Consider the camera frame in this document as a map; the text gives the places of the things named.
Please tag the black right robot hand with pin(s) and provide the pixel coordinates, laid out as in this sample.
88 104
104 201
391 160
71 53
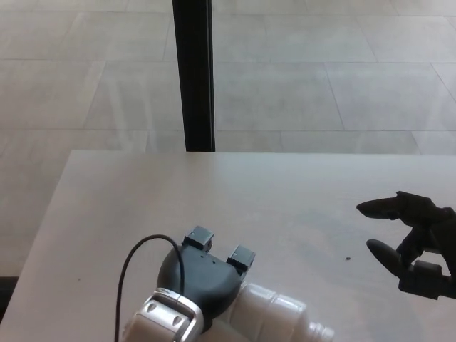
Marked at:
434 231

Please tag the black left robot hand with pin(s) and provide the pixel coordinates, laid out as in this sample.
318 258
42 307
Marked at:
203 278

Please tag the white plastic bottle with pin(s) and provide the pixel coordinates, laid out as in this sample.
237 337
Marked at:
270 313

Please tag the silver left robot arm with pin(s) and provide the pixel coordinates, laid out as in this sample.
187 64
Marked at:
164 320

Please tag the black vertical window post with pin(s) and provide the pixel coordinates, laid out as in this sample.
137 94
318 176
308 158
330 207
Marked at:
194 71

